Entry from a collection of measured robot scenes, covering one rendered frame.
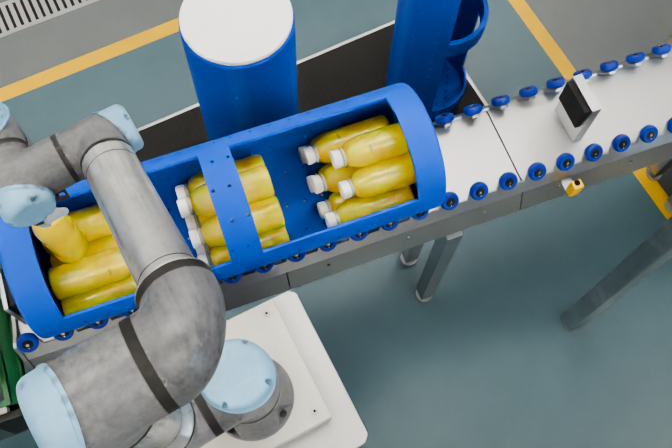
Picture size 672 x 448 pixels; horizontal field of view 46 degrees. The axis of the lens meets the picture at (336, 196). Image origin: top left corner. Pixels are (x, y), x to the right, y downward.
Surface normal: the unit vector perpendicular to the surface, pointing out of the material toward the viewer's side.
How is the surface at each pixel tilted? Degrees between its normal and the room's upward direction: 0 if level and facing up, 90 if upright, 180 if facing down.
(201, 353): 53
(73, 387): 3
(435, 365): 0
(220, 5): 0
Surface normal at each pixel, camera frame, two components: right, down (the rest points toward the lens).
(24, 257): 0.10, -0.20
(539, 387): 0.02, -0.39
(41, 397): -0.18, -0.54
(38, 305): 0.29, 0.44
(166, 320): 0.10, -0.66
